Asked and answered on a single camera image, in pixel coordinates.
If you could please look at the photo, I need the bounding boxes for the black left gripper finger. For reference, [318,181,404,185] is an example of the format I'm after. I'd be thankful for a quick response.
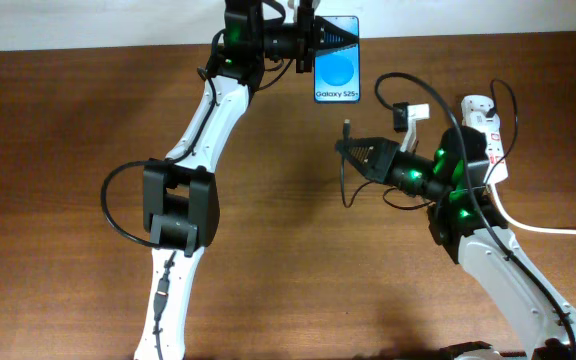
[314,16,359,43]
[314,41,359,59]

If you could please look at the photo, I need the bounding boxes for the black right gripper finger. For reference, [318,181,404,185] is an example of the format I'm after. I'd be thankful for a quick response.
[340,149,375,180]
[334,137,399,152]

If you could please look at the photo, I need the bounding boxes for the blue smartphone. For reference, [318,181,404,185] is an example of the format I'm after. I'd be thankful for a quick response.
[313,14,362,104]

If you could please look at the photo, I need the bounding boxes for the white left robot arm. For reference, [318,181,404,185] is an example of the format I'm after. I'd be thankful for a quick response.
[134,1,359,360]

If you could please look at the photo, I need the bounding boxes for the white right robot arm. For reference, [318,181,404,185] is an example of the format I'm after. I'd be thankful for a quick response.
[335,124,576,359]

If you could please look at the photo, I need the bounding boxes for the white charger adapter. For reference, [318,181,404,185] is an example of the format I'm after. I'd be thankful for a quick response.
[461,95,500,132]

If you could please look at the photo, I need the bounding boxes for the white power strip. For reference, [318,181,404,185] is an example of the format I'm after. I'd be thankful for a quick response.
[481,130,508,184]

